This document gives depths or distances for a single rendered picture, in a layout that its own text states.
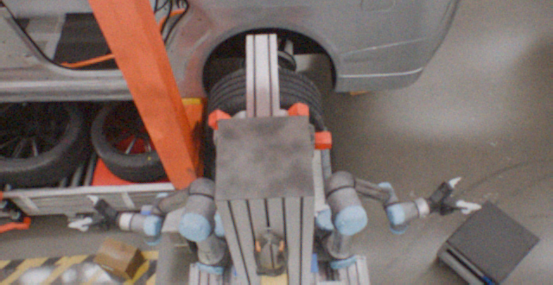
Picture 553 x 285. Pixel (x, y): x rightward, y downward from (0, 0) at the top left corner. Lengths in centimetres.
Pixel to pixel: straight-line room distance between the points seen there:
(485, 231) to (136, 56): 220
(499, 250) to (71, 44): 291
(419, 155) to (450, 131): 33
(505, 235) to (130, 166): 227
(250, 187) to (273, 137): 16
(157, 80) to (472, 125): 259
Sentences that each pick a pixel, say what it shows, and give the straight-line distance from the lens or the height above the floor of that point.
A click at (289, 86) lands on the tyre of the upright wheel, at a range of 253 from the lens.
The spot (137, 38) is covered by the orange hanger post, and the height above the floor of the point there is 178.
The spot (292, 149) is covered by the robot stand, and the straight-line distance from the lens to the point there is 127.
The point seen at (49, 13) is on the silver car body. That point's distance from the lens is 381.
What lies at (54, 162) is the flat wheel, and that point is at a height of 47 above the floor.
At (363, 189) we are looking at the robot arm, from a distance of 203.
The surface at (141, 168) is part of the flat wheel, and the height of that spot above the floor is 47.
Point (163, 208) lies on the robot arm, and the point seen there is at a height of 119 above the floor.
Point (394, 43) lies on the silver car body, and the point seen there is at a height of 115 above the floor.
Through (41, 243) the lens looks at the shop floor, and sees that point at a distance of 374.
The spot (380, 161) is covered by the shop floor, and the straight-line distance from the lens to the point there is 366.
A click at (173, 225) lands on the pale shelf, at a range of 297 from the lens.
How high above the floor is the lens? 310
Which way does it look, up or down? 55 degrees down
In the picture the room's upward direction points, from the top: 4 degrees counter-clockwise
